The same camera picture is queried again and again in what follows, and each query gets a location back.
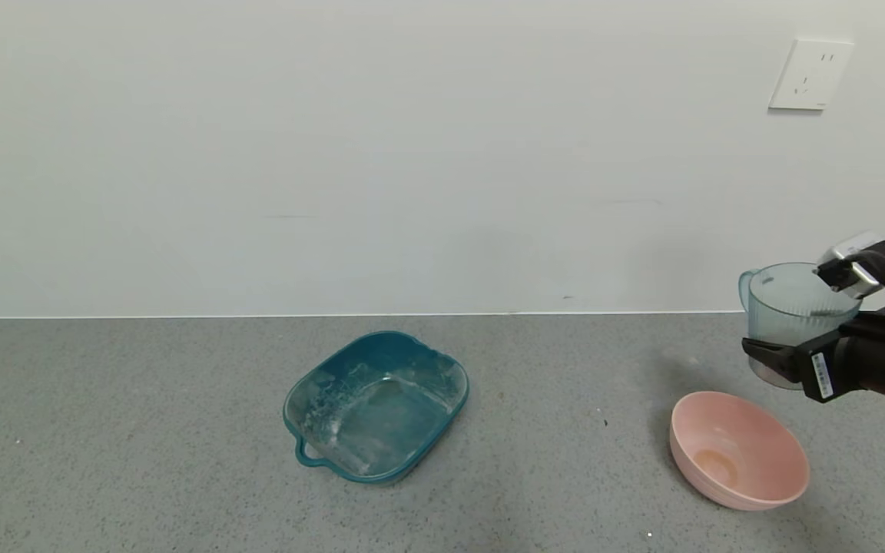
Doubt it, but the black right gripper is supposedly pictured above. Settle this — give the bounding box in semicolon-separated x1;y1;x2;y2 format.
741;326;885;403

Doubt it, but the clear ribbed plastic cup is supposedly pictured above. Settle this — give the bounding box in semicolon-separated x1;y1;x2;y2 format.
738;263;863;390

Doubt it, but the pink bowl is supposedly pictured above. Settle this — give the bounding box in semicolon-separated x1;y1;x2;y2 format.
669;390;810;512

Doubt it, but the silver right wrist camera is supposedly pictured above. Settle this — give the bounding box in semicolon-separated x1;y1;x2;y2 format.
815;233;885;300

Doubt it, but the white wall socket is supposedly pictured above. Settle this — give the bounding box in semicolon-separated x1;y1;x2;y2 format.
768;38;855;112

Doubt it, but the teal plastic handled tray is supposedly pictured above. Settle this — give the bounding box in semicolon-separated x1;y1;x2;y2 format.
283;330;470;485

